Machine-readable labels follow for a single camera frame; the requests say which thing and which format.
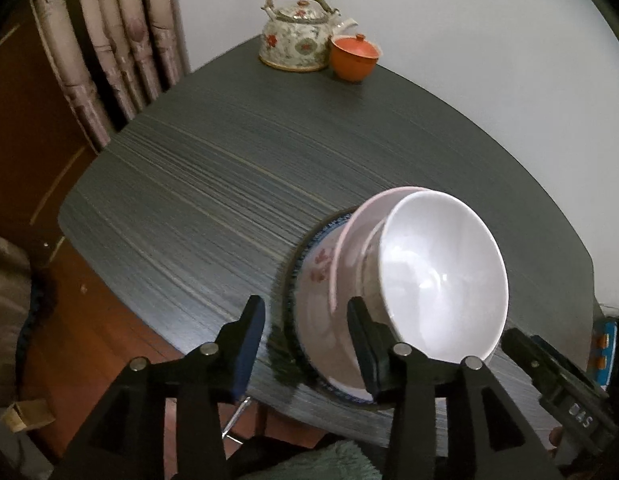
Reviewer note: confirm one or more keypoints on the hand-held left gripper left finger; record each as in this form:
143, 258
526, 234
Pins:
249, 350

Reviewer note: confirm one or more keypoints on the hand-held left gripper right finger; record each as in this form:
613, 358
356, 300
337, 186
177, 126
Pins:
363, 355

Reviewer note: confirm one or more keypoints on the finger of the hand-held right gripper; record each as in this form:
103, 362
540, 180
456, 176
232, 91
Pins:
534, 355

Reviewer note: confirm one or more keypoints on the white plate with pink flowers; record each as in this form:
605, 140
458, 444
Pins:
319, 280

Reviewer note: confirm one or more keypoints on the white bowl with dark lettering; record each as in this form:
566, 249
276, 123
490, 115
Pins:
439, 270

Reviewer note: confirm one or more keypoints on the pink bowl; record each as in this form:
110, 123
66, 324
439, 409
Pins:
354, 240

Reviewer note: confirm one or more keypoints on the large blue floral plate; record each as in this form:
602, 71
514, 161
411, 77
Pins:
314, 240

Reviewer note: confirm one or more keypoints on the person's right hand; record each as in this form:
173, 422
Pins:
556, 438

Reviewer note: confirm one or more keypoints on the blue cardboard box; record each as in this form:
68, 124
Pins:
604, 355

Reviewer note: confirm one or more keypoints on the metal table leg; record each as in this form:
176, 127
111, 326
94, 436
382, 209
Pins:
235, 420

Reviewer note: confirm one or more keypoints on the tan cardboard piece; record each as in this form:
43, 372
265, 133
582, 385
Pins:
29, 415

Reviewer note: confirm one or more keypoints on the beige cloth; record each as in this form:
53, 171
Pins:
9, 310

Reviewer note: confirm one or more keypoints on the orange lidded cup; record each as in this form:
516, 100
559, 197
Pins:
354, 60

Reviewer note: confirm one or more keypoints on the floral ceramic teapot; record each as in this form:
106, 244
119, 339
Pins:
294, 40

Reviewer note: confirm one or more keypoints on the brown wooden cabinet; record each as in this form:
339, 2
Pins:
19, 135

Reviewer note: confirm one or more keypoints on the beige patterned curtain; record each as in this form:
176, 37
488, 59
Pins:
89, 60

